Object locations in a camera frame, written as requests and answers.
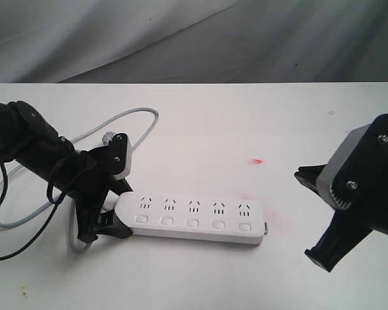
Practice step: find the white five-outlet power strip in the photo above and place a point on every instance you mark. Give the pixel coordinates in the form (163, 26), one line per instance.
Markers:
(205, 218)

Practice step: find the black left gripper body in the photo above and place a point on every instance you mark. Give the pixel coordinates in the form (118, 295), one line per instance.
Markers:
(78, 173)

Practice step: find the grey backdrop cloth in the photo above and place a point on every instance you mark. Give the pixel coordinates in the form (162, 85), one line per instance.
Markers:
(193, 41)

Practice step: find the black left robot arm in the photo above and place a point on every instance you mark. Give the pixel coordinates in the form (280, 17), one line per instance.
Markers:
(26, 137)

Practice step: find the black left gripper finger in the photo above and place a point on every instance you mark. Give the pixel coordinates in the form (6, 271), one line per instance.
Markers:
(119, 187)
(91, 222)

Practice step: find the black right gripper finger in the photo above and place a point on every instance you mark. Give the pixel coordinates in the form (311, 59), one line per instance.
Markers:
(310, 181)
(342, 235)

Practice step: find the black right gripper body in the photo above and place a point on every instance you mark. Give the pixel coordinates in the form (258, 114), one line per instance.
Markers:
(368, 165)

